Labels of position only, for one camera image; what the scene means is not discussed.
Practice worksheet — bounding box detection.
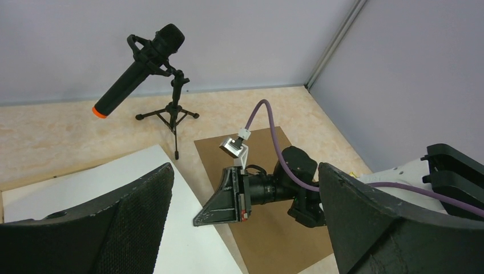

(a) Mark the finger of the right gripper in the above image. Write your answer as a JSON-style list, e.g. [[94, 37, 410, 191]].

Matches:
[[192, 167, 243, 227]]

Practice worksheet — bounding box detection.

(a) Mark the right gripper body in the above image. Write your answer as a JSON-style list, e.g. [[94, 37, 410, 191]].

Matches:
[[238, 167, 288, 221]]

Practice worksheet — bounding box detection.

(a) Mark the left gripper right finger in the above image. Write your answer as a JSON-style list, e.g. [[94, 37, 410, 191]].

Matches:
[[318, 163, 483, 273]]

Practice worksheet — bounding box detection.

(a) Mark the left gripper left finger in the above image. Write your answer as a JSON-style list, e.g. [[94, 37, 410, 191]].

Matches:
[[1, 163, 174, 273]]

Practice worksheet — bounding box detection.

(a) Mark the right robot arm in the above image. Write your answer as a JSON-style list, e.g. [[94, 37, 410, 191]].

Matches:
[[193, 143, 483, 228]]

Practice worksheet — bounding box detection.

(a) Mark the brown backing board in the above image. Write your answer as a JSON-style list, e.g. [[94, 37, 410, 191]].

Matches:
[[194, 129, 333, 273]]

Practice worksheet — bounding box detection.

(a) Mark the black tripod stand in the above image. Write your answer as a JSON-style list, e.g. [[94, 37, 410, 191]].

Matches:
[[135, 70, 200, 160]]

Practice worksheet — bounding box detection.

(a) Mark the black microphone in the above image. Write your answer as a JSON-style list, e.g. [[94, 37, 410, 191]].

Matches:
[[92, 23, 189, 119]]

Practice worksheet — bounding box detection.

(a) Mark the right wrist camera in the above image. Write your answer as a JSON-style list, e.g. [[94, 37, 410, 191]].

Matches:
[[219, 128, 251, 169]]

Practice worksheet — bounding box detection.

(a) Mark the wooden picture frame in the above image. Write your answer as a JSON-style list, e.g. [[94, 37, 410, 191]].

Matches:
[[1, 151, 135, 224]]

